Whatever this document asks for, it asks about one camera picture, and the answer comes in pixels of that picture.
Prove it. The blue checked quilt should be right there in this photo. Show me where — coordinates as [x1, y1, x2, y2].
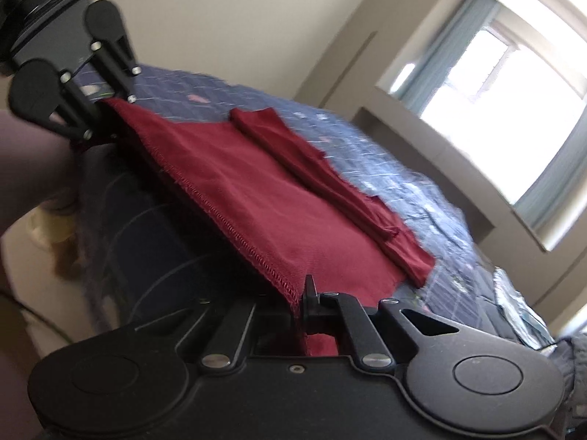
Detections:
[69, 62, 558, 345]

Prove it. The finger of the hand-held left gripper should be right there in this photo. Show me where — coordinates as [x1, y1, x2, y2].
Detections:
[89, 32, 141, 104]
[48, 70, 121, 147]

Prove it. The red long-sleeved sweater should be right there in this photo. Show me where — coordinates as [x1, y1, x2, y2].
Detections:
[94, 96, 436, 358]

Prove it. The beige window bench cabinet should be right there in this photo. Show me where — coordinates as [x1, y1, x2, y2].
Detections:
[353, 87, 551, 254]

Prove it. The grey jacket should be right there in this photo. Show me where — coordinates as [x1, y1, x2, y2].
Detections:
[541, 334, 587, 440]

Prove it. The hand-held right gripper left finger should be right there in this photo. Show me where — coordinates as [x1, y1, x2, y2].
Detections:
[130, 299, 258, 370]

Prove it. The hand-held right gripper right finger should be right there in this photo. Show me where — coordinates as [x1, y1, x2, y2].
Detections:
[300, 274, 460, 370]

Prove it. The person's pink clothing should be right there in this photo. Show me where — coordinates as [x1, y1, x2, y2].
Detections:
[0, 109, 81, 440]

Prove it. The blue-grey curtain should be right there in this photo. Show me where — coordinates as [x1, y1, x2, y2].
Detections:
[513, 114, 587, 235]
[395, 0, 502, 111]

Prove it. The grey quilted bedspread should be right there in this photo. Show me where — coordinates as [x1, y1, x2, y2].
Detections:
[465, 263, 521, 333]

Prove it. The white-framed window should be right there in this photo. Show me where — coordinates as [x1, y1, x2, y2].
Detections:
[398, 0, 587, 203]

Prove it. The black cable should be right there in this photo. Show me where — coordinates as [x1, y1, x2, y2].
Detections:
[0, 286, 76, 342]

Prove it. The light blue folded cloth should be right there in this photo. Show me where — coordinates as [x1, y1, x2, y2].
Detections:
[504, 302, 558, 355]

